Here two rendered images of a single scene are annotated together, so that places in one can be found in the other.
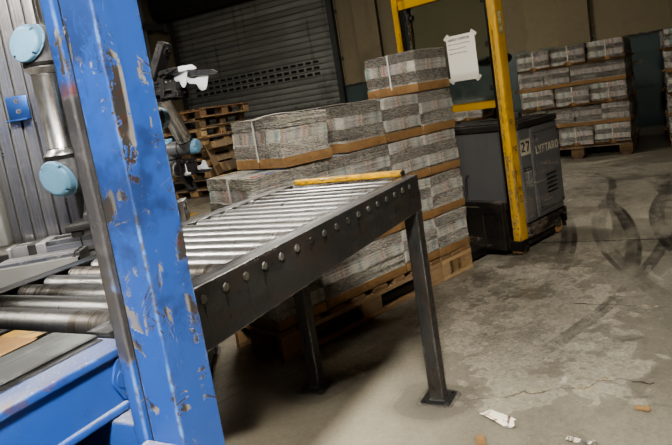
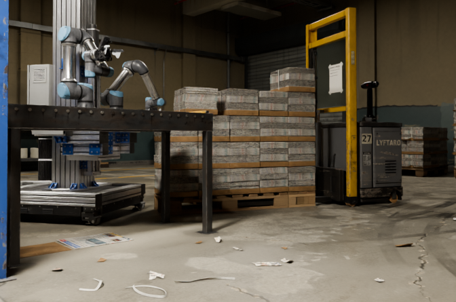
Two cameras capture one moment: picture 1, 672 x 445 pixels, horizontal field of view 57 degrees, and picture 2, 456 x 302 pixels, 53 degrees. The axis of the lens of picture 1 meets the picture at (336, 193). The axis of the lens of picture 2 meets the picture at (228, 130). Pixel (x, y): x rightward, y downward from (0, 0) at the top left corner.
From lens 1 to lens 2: 1.72 m
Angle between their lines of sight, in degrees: 22
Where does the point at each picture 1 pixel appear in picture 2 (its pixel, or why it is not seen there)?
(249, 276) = (70, 112)
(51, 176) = (60, 89)
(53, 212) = not seen: hidden behind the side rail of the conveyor
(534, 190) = (370, 168)
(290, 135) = (193, 98)
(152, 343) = not seen: outside the picture
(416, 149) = (281, 123)
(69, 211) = not seen: hidden behind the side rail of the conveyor
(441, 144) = (302, 125)
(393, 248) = (252, 176)
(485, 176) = (343, 155)
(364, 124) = (244, 102)
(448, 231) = (298, 178)
